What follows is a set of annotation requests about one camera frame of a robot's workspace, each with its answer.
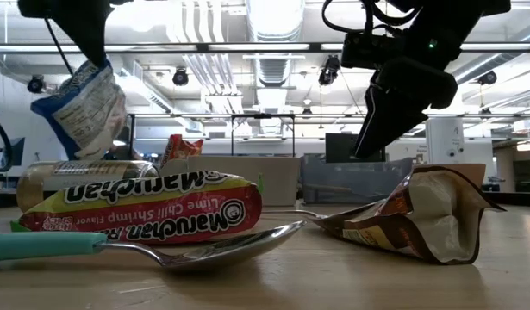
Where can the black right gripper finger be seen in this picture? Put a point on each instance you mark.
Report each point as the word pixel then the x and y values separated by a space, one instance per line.
pixel 364 116
pixel 394 120

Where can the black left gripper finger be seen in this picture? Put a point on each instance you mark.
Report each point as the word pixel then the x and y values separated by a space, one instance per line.
pixel 92 39

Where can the blue yellow ramen pack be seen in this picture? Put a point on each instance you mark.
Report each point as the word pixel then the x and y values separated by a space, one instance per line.
pixel 88 107

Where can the brown snack pouch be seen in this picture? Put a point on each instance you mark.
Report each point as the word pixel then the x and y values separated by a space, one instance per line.
pixel 437 206

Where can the all-metal spoon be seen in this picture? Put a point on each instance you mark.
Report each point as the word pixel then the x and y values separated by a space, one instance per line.
pixel 318 215

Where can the red orange ramen pack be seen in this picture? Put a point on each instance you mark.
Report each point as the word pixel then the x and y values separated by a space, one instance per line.
pixel 180 148

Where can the lime chili shrimp ramen pack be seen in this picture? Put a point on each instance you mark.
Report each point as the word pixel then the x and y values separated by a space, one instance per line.
pixel 161 215

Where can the black monitor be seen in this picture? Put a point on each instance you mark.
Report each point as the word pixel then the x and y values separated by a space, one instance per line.
pixel 338 150

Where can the white column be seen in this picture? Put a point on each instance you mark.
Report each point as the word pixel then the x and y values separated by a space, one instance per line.
pixel 444 138

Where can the smoky dark plastic bin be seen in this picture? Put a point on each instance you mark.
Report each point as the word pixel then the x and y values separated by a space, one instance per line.
pixel 333 176

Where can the peach bowl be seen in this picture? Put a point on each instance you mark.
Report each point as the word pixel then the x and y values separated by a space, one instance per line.
pixel 475 172

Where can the light grey plastic bin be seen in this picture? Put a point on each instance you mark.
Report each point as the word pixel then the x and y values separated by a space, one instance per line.
pixel 277 181
pixel 170 167

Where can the black overhead crossbar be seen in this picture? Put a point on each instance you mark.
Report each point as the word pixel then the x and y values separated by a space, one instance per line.
pixel 202 47

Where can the person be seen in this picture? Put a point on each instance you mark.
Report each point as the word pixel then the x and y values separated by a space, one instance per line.
pixel 126 153

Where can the blue-lit monitor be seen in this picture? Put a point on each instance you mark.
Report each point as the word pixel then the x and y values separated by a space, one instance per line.
pixel 19 150

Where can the gold-lidded spice jar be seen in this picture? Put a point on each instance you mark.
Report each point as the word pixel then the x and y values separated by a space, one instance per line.
pixel 36 181

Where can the black ceiling camera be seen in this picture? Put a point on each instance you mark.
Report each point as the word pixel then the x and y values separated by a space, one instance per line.
pixel 488 77
pixel 329 71
pixel 36 84
pixel 180 77

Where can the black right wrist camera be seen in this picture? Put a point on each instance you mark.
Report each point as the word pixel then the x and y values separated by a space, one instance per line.
pixel 368 51

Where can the black background frame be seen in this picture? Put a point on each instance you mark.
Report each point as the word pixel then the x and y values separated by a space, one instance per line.
pixel 264 115

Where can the glowing wall lamp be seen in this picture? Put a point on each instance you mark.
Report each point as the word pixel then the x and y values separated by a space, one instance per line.
pixel 525 146

